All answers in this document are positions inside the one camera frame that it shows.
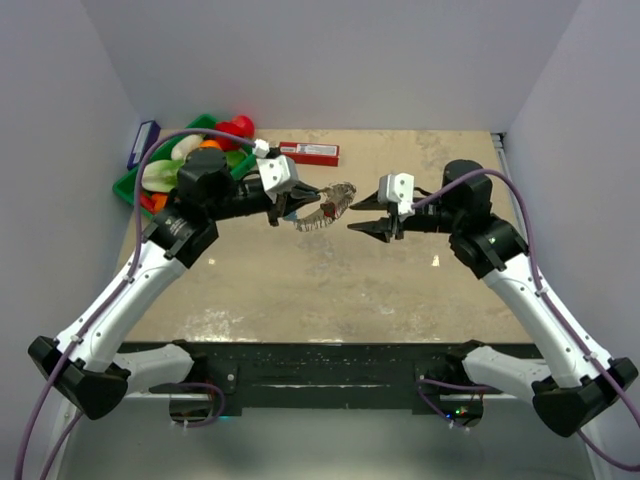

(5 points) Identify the red key tag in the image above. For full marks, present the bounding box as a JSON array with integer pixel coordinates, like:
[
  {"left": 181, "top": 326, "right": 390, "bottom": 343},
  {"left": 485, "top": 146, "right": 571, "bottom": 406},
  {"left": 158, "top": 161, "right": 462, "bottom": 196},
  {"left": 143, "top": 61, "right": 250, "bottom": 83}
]
[{"left": 320, "top": 202, "right": 337, "bottom": 219}]

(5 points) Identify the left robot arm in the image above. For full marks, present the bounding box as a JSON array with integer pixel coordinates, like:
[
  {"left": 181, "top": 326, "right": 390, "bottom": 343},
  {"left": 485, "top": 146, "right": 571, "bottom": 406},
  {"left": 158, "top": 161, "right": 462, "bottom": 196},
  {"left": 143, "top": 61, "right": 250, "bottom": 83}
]
[{"left": 28, "top": 148, "right": 321, "bottom": 420}]

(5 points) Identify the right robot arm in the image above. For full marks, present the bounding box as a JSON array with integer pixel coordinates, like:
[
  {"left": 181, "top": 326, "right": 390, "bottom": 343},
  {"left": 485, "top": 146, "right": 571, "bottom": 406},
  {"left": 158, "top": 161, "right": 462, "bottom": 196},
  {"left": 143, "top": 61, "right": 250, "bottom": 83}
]
[{"left": 350, "top": 160, "right": 638, "bottom": 437}]

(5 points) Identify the green bell pepper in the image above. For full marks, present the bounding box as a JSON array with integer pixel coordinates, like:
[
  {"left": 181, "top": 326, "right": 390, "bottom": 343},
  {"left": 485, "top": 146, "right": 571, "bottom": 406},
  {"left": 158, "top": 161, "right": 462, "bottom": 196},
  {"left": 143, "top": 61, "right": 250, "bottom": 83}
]
[{"left": 225, "top": 149, "right": 247, "bottom": 170}]

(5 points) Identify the red rectangular box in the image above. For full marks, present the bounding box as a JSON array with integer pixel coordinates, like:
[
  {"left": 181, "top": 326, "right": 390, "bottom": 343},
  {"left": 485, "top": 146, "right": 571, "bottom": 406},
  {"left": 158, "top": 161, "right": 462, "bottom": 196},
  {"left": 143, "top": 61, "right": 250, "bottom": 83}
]
[{"left": 278, "top": 142, "right": 340, "bottom": 167}]

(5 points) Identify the white radish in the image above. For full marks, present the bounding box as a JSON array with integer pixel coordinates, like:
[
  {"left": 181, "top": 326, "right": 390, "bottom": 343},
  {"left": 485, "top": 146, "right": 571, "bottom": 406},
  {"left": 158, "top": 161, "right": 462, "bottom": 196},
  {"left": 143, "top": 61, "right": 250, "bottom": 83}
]
[{"left": 170, "top": 134, "right": 203, "bottom": 160}]

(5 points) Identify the small orange pepper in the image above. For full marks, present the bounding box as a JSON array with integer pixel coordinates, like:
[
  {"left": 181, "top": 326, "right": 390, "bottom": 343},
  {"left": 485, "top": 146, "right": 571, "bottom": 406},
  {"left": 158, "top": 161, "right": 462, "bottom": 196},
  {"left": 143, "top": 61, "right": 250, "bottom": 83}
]
[{"left": 151, "top": 193, "right": 168, "bottom": 213}]

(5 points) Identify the green leafy cabbage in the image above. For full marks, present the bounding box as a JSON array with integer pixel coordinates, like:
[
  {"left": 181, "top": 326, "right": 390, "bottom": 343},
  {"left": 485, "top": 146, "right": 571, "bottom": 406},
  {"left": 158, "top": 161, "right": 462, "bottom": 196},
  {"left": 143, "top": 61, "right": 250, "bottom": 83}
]
[{"left": 141, "top": 160, "right": 185, "bottom": 193}]

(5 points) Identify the red chili pepper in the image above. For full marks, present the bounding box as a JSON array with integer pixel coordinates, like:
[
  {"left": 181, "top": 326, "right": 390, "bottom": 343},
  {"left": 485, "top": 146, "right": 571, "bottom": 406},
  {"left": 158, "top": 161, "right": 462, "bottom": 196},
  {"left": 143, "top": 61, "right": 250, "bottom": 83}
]
[{"left": 139, "top": 193, "right": 154, "bottom": 214}]

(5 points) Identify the red bell pepper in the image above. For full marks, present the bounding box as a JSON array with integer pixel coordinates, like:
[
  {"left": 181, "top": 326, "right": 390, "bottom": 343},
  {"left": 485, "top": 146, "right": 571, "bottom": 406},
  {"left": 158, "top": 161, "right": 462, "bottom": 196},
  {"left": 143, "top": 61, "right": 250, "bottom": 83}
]
[{"left": 213, "top": 122, "right": 245, "bottom": 151}]

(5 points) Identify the red tomato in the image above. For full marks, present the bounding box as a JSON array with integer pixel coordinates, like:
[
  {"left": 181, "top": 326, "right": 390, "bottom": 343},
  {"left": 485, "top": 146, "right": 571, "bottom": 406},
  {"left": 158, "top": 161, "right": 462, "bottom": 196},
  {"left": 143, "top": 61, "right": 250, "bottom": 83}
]
[{"left": 231, "top": 115, "right": 255, "bottom": 138}]

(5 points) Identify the purple box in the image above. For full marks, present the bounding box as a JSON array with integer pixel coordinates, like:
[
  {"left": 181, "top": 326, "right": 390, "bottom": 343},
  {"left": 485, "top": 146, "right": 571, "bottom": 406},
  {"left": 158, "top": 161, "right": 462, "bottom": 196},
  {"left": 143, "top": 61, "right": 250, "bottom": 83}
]
[{"left": 126, "top": 120, "right": 161, "bottom": 171}]

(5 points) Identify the green plastic tray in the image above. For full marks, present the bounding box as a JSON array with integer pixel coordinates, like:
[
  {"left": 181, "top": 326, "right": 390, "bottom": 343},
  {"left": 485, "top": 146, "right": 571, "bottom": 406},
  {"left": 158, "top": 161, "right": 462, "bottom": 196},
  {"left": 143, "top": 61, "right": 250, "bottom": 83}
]
[{"left": 112, "top": 114, "right": 255, "bottom": 216}]

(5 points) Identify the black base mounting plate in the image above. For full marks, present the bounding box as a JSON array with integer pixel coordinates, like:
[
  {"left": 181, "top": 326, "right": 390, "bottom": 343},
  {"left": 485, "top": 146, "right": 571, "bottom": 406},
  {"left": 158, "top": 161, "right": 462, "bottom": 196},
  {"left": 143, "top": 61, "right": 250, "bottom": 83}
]
[{"left": 132, "top": 340, "right": 559, "bottom": 419}]

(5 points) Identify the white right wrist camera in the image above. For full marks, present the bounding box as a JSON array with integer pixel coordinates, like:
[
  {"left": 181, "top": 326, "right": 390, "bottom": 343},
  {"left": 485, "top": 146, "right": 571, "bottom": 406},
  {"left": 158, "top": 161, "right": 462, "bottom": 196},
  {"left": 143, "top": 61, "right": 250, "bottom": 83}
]
[{"left": 377, "top": 173, "right": 415, "bottom": 221}]

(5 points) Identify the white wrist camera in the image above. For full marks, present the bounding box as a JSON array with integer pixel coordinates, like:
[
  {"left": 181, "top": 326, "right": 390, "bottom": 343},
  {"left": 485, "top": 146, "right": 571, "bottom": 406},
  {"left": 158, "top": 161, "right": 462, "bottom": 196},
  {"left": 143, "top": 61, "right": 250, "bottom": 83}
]
[
  {"left": 256, "top": 155, "right": 299, "bottom": 194},
  {"left": 377, "top": 173, "right": 415, "bottom": 221}
]

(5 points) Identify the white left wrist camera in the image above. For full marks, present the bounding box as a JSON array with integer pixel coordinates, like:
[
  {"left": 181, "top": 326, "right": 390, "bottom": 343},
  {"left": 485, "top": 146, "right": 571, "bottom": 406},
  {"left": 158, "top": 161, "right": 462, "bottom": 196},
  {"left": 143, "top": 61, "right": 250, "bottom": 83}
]
[{"left": 256, "top": 155, "right": 299, "bottom": 194}]

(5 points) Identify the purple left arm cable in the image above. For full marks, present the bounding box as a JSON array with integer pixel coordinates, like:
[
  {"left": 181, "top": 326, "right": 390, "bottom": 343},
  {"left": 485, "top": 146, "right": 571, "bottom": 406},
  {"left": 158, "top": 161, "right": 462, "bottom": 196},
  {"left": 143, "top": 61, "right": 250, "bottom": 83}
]
[{"left": 13, "top": 128, "right": 269, "bottom": 480}]

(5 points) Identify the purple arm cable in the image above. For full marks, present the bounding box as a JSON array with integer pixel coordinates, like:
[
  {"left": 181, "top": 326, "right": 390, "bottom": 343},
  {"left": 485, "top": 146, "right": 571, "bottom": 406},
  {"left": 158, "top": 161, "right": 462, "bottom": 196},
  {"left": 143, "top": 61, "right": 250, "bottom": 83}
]
[
  {"left": 412, "top": 167, "right": 640, "bottom": 472},
  {"left": 13, "top": 128, "right": 269, "bottom": 480}
]

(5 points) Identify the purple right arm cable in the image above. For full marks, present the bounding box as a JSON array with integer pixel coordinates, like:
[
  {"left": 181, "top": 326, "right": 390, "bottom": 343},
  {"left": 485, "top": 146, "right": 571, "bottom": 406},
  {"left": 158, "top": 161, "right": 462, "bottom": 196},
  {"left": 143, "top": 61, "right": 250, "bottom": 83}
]
[{"left": 412, "top": 167, "right": 640, "bottom": 472}]

